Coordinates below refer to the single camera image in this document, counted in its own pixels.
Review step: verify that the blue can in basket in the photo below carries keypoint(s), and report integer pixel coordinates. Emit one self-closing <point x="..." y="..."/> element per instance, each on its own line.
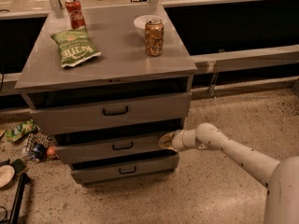
<point x="39" y="153"/>

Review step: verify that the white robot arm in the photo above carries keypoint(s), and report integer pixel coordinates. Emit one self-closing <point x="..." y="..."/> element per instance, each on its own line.
<point x="281" y="178"/>

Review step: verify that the white plate on floor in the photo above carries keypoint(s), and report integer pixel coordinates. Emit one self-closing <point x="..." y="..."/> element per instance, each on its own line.
<point x="7" y="173"/>

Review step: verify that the white bowl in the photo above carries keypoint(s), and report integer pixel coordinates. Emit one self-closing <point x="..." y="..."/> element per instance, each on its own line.
<point x="140" y="23"/>

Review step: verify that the grey bottom drawer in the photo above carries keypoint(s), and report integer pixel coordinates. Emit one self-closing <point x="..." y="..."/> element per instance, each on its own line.
<point x="125" y="169"/>

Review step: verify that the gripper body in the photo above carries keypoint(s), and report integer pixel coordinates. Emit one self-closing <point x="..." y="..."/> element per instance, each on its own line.
<point x="177" y="139"/>

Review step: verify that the green kettle chips bag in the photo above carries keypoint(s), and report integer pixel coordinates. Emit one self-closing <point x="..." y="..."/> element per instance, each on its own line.
<point x="75" y="47"/>

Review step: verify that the orange fruit in basket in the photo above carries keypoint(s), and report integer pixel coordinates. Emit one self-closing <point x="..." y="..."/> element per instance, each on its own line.
<point x="51" y="153"/>

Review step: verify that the wire basket on floor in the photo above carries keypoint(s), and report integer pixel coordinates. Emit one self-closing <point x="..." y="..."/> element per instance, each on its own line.
<point x="31" y="140"/>

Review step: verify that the gold soda can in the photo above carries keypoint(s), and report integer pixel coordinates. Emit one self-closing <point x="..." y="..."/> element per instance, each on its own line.
<point x="154" y="37"/>

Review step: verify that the green snack bag on floor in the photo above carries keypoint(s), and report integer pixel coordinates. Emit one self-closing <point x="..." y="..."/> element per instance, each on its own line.
<point x="20" y="131"/>

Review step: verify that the green sponge on floor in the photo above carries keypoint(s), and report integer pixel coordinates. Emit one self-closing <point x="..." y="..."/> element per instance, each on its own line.
<point x="19" y="166"/>

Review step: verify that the black stand on floor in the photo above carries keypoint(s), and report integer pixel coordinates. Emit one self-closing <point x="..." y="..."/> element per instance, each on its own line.
<point x="13" y="216"/>

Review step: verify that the grey drawer cabinet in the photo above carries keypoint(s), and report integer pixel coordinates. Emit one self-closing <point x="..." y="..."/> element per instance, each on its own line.
<point x="123" y="71"/>

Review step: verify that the grey top drawer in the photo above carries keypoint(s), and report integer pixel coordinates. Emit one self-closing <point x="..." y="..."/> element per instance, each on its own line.
<point x="79" y="118"/>

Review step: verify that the grey drawer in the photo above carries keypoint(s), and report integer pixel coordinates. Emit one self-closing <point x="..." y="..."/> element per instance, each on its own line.
<point x="140" y="145"/>
<point x="79" y="118"/>
<point x="125" y="169"/>

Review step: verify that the red cola can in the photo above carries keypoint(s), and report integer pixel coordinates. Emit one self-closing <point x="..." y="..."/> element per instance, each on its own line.
<point x="74" y="10"/>

